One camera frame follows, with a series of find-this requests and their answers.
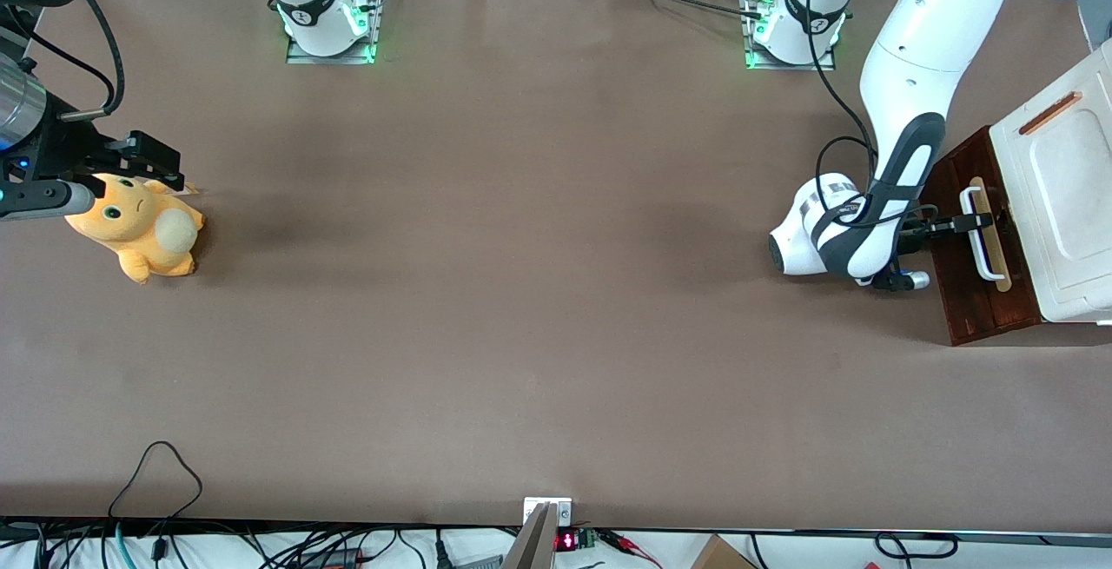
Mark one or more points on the aluminium camera mount bar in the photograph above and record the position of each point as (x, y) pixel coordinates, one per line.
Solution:
(534, 543)

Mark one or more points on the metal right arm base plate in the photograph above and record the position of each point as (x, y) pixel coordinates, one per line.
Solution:
(375, 4)

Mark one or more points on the dark brown wooden cabinet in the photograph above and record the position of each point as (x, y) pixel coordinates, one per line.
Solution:
(959, 336)

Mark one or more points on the brown cardboard piece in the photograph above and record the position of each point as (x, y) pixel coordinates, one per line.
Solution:
(721, 556)

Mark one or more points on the black power plug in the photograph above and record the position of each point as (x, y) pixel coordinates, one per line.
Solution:
(441, 552)

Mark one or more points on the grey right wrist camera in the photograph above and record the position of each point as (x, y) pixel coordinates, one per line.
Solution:
(52, 200)

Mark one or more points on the cream white box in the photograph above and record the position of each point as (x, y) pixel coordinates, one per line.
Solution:
(1068, 178)

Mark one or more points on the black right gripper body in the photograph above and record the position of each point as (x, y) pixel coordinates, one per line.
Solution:
(59, 150)

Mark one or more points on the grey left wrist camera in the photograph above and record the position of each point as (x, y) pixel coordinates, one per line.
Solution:
(916, 281)

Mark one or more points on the yellow plush toy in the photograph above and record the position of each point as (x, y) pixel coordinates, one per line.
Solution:
(139, 239)

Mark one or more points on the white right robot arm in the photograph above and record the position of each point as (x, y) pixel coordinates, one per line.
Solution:
(304, 4)

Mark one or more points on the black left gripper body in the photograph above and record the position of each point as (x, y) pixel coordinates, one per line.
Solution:
(914, 236)

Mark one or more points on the red and black clip leads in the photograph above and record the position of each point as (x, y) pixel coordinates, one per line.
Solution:
(625, 541)

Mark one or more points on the white mounting bracket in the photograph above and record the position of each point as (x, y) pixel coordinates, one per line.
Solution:
(563, 512)

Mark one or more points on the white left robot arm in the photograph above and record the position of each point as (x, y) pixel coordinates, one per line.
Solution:
(929, 39)

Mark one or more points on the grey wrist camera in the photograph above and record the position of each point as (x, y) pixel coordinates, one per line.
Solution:
(916, 281)
(52, 200)

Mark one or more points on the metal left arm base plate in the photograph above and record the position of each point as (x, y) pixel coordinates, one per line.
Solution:
(825, 65)

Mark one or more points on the red LED display board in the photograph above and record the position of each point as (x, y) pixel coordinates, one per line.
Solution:
(566, 541)

